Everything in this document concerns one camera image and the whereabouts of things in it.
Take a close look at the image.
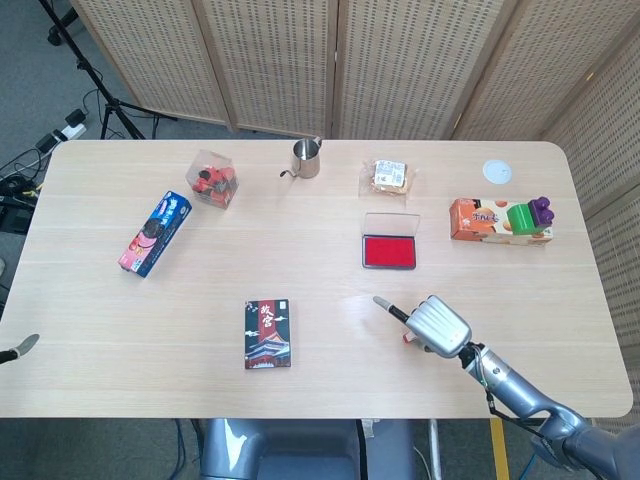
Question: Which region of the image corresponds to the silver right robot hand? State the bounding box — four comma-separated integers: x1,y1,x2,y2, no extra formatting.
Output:
372,294,474,359

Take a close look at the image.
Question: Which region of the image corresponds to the red ink pad clear lid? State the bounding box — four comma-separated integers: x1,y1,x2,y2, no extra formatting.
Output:
360,211,421,272

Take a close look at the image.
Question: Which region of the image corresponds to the orange snack box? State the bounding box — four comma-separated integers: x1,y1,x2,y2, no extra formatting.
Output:
448,197,556,249

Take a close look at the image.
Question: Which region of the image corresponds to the green toy block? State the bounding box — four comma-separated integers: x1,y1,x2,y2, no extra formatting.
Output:
506,200,541,236

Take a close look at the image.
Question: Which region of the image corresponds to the purple toy block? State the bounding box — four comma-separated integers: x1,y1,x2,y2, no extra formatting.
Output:
528,196,555,229

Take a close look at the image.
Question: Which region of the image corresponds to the bread in clear wrapper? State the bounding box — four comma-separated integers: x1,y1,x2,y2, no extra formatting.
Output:
356,158,418,199

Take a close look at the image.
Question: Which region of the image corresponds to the white round lid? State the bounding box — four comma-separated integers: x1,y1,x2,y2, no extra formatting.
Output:
482,158,514,184

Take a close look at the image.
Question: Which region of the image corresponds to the dark palace print box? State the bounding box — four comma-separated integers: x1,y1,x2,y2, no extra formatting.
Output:
243,298,292,371

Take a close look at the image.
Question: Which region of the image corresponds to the grey robot torso base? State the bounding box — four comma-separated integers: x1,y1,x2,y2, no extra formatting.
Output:
199,417,416,480

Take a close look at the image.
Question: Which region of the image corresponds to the steel long-spout pitcher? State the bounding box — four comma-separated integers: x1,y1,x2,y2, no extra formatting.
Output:
279,136,323,179

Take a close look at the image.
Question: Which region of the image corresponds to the wood rattan folding screen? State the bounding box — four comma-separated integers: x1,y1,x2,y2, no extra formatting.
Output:
539,0,640,436
69,0,614,141

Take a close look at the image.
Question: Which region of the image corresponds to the clear box of snacks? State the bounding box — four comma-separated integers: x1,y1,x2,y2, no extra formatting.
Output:
185,148,240,210

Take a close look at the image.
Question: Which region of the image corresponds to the blue cookie box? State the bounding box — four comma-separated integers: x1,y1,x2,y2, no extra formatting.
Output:
117,189,193,279

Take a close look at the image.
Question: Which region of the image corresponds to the black tripod stand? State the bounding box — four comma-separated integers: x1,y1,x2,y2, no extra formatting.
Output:
37,0,176,141

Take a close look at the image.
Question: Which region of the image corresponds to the white power strip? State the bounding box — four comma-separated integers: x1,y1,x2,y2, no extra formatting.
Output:
52,123,86,144

